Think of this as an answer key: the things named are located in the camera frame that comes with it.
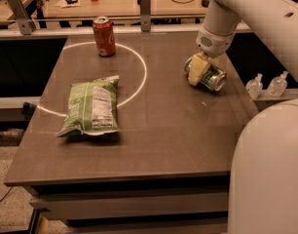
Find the left metal rail bracket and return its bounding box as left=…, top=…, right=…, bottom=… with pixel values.
left=7, top=0, right=35, bottom=35

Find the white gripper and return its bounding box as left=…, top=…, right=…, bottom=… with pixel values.
left=188, top=25, right=234, bottom=86

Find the red soda can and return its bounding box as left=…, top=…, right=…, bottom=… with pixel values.
left=93, top=17, right=116, bottom=57

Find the metal rail bracket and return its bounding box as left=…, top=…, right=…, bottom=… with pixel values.
left=7, top=0, right=35, bottom=35
left=138, top=0, right=151, bottom=32

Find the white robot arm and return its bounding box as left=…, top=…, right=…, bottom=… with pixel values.
left=185, top=0, right=298, bottom=234

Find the middle metal rail bracket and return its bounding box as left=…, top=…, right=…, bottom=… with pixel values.
left=138, top=0, right=151, bottom=32

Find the green soda can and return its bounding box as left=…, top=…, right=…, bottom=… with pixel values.
left=184, top=57, right=227, bottom=92

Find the green chip bag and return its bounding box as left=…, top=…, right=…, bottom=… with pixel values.
left=56, top=75, right=120, bottom=137

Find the clear sanitizer bottle near table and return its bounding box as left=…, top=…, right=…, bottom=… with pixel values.
left=245, top=73, right=263, bottom=99

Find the black floor cable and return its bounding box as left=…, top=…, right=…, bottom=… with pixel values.
left=0, top=185, right=15, bottom=210

